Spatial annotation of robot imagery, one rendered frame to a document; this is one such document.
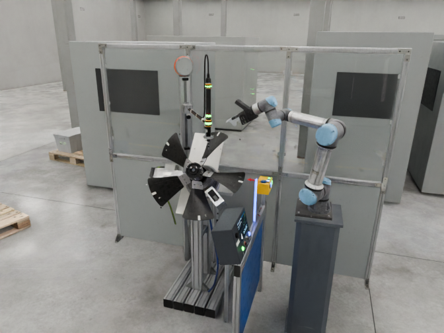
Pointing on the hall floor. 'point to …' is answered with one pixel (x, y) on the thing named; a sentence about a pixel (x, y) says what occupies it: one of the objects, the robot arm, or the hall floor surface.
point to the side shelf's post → (213, 227)
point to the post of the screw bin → (226, 293)
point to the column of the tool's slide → (187, 157)
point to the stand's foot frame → (184, 296)
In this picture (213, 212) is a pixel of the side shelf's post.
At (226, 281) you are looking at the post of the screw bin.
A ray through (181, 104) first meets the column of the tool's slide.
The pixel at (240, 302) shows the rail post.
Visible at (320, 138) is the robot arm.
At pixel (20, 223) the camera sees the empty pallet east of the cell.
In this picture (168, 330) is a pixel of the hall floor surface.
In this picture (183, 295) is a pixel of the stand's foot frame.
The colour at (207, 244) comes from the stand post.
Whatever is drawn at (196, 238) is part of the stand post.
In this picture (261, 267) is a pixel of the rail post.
